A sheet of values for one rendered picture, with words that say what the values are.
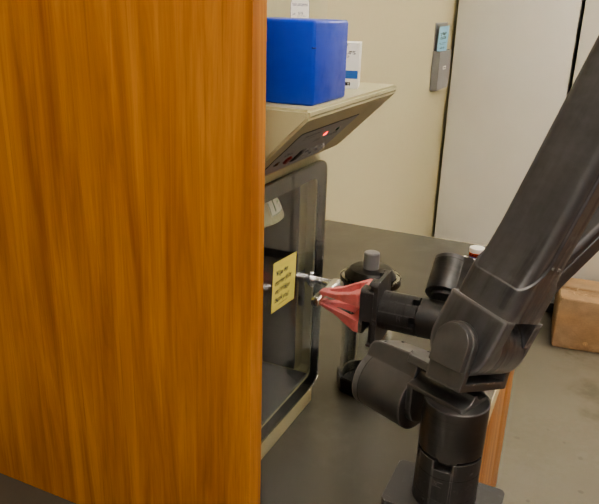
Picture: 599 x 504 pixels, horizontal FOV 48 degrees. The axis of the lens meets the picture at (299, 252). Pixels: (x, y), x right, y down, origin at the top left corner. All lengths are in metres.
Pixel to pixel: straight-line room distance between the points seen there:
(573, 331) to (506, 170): 0.93
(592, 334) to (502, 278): 3.16
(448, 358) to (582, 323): 3.13
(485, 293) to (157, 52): 0.40
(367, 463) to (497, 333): 0.59
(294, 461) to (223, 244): 0.49
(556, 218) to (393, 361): 0.20
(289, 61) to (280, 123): 0.07
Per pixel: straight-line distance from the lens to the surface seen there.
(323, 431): 1.17
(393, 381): 0.63
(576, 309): 3.66
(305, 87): 0.75
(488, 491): 0.69
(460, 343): 0.56
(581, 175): 0.56
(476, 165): 3.90
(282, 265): 0.97
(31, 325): 0.95
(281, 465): 1.10
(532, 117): 3.82
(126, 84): 0.74
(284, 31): 0.76
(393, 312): 0.96
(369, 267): 1.19
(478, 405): 0.61
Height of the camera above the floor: 1.61
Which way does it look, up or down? 20 degrees down
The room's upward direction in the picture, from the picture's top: 2 degrees clockwise
